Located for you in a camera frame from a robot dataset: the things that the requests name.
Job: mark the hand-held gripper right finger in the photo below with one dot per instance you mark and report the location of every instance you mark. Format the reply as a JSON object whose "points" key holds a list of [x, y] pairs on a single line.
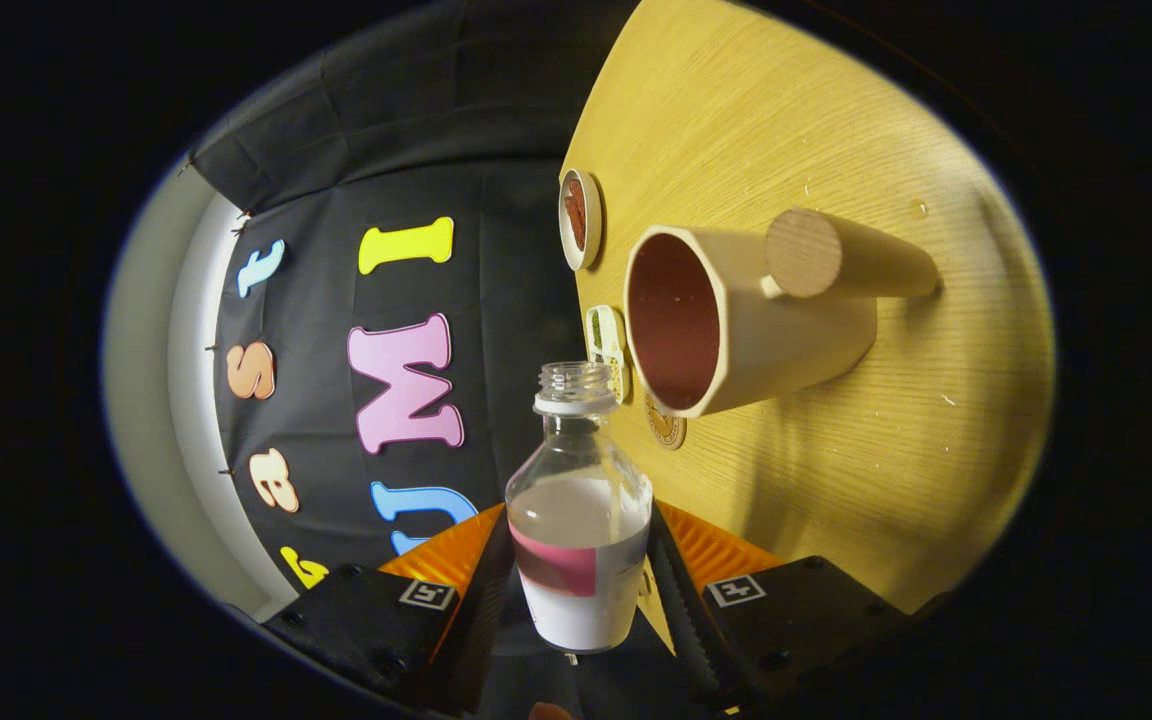
{"points": [[681, 620]]}

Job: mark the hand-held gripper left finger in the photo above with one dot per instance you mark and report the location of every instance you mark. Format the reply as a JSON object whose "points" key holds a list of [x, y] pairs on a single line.
{"points": [[481, 620]]}

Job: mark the clear glass juice bottle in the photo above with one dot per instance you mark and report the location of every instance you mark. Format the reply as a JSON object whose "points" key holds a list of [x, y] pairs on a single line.
{"points": [[576, 570]]}

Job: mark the round cork coaster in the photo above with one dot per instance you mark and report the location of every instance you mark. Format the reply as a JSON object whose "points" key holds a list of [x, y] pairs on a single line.
{"points": [[666, 428]]}

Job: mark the wooden table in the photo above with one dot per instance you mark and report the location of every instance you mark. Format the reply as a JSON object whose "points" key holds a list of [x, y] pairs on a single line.
{"points": [[936, 450]]}

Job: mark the reddish brown meat piece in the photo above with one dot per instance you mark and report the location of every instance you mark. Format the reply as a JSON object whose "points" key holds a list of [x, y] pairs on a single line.
{"points": [[577, 232], [572, 193]]}

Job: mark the white round plate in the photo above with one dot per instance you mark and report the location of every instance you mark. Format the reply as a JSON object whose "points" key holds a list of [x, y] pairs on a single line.
{"points": [[591, 215]]}

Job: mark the black backdrop cloth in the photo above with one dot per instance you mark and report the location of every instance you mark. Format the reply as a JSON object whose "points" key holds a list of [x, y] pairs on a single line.
{"points": [[336, 150]]}

